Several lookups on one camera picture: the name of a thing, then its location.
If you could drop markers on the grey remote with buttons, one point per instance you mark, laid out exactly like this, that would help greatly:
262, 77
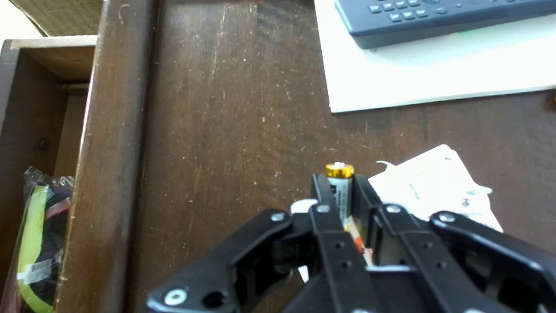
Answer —
441, 18

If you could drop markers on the white paper pad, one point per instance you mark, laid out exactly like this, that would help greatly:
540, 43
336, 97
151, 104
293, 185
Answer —
435, 76

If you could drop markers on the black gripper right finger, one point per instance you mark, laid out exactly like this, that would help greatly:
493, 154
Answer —
441, 255

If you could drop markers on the dark wooden nightstand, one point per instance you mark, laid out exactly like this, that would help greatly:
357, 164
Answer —
232, 116

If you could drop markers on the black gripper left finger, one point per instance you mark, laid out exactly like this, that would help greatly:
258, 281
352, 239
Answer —
331, 262

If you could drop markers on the white remote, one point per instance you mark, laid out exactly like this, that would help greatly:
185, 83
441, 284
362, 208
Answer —
435, 185

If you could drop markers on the open wooden drawer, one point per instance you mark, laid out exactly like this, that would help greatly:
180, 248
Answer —
36, 116

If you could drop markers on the green and black packet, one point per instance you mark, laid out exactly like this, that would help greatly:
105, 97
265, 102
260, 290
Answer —
36, 244

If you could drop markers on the yellow-tipped marker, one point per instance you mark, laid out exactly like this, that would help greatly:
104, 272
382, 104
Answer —
340, 189

